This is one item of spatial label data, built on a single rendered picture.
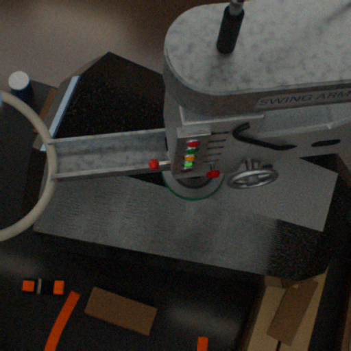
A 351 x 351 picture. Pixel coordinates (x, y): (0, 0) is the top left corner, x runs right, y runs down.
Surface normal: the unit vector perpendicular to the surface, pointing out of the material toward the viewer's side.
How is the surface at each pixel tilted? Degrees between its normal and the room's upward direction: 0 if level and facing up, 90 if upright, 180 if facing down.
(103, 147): 2
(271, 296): 0
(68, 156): 2
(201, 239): 45
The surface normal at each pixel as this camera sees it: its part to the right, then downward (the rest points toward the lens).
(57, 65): 0.05, -0.30
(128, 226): -0.15, 0.43
